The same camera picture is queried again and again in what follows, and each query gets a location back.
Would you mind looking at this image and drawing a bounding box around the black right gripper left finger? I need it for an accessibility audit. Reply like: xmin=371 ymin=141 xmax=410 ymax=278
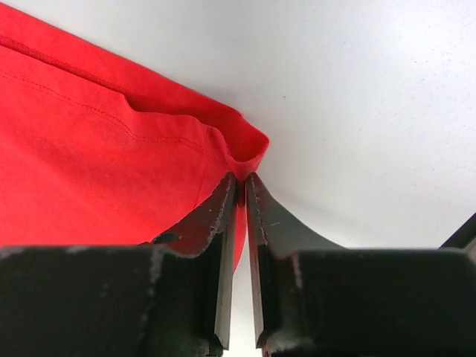
xmin=1 ymin=173 xmax=237 ymax=356

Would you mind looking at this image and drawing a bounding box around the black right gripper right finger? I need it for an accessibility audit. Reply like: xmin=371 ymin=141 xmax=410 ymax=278
xmin=245 ymin=174 xmax=475 ymax=356

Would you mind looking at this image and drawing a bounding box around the red tank top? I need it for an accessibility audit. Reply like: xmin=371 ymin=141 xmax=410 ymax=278
xmin=0 ymin=4 xmax=270 ymax=276

